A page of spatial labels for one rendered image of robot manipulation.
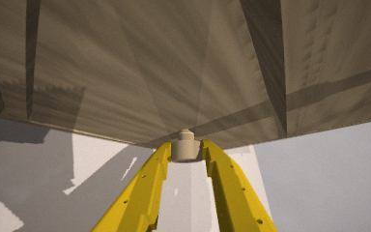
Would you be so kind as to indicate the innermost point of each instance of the brown wooden chest of drawers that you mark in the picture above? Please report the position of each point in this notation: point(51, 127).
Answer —
point(282, 31)

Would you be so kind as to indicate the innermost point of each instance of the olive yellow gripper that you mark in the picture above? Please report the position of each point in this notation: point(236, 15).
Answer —
point(238, 207)

